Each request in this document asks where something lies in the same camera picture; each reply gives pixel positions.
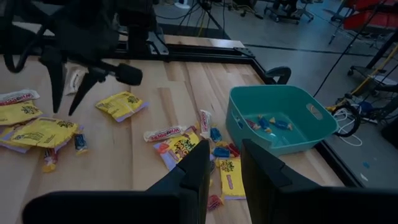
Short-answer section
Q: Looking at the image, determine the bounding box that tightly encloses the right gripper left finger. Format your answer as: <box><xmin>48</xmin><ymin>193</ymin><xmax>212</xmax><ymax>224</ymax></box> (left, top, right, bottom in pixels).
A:
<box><xmin>22</xmin><ymin>139</ymin><xmax>211</xmax><ymax>224</ymax></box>

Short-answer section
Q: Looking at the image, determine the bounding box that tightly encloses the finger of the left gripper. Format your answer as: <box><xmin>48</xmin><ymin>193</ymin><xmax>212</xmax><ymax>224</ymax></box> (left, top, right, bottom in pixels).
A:
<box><xmin>67</xmin><ymin>67</ymin><xmax>109</xmax><ymax>117</ymax></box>
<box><xmin>39</xmin><ymin>57</ymin><xmax>68</xmax><ymax>115</ymax></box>

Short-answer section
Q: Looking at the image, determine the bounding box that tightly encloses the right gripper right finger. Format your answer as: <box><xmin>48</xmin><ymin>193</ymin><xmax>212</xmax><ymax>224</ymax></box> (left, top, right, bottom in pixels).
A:
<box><xmin>241</xmin><ymin>138</ymin><xmax>398</xmax><ymax>224</ymax></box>

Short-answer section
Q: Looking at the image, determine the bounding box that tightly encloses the red candy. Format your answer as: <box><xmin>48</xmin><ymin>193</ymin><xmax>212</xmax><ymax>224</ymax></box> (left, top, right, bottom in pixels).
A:
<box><xmin>244</xmin><ymin>119</ymin><xmax>261</xmax><ymax>131</ymax></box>
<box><xmin>206</xmin><ymin>194</ymin><xmax>224</xmax><ymax>212</ymax></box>
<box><xmin>228</xmin><ymin>142</ymin><xmax>241</xmax><ymax>159</ymax></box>
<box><xmin>42</xmin><ymin>147</ymin><xmax>60</xmax><ymax>174</ymax></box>

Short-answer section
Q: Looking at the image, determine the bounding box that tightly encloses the yellow Sour Patch candy pack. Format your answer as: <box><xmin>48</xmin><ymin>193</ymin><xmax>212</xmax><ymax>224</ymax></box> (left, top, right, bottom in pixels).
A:
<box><xmin>95</xmin><ymin>90</ymin><xmax>149</xmax><ymax>123</ymax></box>
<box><xmin>218</xmin><ymin>157</ymin><xmax>247</xmax><ymax>200</ymax></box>
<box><xmin>10</xmin><ymin>116</ymin><xmax>79</xmax><ymax>149</ymax></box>
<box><xmin>0</xmin><ymin>100</ymin><xmax>44</xmax><ymax>127</ymax></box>
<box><xmin>0</xmin><ymin>123</ymin><xmax>34</xmax><ymax>154</ymax></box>
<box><xmin>153</xmin><ymin>131</ymin><xmax>202</xmax><ymax>171</ymax></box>

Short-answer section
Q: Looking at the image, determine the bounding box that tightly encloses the blue candy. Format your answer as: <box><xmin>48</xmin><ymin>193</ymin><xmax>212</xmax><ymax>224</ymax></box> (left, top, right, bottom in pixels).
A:
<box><xmin>212</xmin><ymin>146</ymin><xmax>231</xmax><ymax>159</ymax></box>
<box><xmin>256</xmin><ymin>114</ymin><xmax>272</xmax><ymax>132</ymax></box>
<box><xmin>210</xmin><ymin>126</ymin><xmax>223</xmax><ymax>144</ymax></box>
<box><xmin>73</xmin><ymin>131</ymin><xmax>89</xmax><ymax>156</ymax></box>
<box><xmin>269</xmin><ymin>116</ymin><xmax>294</xmax><ymax>131</ymax></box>

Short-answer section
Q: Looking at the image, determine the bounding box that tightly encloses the light teal plastic bin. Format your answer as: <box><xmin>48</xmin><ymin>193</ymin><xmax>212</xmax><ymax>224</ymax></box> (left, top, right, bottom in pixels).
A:
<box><xmin>225</xmin><ymin>84</ymin><xmax>339</xmax><ymax>157</ymax></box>

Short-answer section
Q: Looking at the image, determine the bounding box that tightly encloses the black tripod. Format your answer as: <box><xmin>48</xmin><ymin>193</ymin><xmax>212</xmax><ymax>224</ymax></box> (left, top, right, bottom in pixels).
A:
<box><xmin>178</xmin><ymin>0</ymin><xmax>231</xmax><ymax>32</ymax></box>

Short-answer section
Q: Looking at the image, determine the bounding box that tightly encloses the black arc clamp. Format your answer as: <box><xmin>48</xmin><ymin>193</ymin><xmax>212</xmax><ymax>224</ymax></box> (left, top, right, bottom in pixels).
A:
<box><xmin>265</xmin><ymin>65</ymin><xmax>292</xmax><ymax>86</ymax></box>

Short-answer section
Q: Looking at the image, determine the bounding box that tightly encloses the black office chair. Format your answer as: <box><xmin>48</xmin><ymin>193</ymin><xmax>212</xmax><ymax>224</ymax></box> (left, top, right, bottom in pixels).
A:
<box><xmin>263</xmin><ymin>0</ymin><xmax>315</xmax><ymax>25</ymax></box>

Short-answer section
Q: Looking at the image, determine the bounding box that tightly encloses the red plastic crate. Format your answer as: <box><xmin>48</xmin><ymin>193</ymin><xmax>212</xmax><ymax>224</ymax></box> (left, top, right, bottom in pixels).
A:
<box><xmin>343</xmin><ymin>0</ymin><xmax>398</xmax><ymax>31</ymax></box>

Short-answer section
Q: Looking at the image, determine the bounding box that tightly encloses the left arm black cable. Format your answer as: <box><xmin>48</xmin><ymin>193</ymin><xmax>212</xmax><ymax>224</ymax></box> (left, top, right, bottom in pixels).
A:
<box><xmin>1</xmin><ymin>12</ymin><xmax>47</xmax><ymax>75</ymax></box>

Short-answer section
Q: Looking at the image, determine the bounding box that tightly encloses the white cable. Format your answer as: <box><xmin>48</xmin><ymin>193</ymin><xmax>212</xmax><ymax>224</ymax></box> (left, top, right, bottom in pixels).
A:
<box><xmin>333</xmin><ymin>108</ymin><xmax>364</xmax><ymax>147</ymax></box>

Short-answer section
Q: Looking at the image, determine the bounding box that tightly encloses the yellow cable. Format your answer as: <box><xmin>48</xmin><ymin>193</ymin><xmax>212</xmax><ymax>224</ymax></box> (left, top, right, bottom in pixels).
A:
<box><xmin>325</xmin><ymin>42</ymin><xmax>398</xmax><ymax>113</ymax></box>

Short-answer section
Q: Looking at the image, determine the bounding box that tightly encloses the black cable coil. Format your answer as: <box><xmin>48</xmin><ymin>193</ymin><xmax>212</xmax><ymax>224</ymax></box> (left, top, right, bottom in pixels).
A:
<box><xmin>333</xmin><ymin>101</ymin><xmax>364</xmax><ymax>138</ymax></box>

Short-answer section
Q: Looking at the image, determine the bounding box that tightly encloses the long black cable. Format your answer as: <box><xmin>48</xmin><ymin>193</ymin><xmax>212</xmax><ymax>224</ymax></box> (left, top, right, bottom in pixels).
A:
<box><xmin>313</xmin><ymin>0</ymin><xmax>390</xmax><ymax>98</ymax></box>

